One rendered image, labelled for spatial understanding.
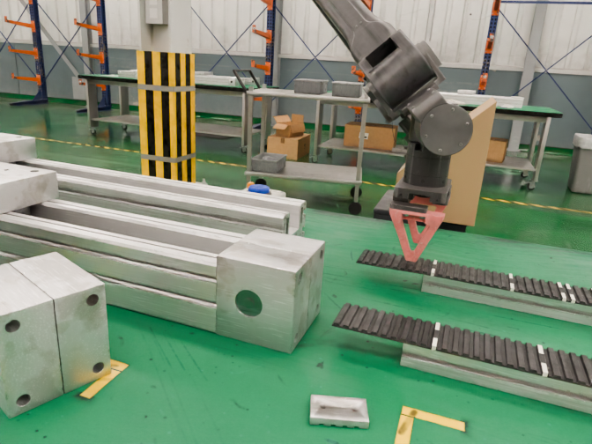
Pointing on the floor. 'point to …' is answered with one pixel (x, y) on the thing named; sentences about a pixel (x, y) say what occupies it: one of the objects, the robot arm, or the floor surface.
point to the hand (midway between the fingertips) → (415, 246)
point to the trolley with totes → (307, 89)
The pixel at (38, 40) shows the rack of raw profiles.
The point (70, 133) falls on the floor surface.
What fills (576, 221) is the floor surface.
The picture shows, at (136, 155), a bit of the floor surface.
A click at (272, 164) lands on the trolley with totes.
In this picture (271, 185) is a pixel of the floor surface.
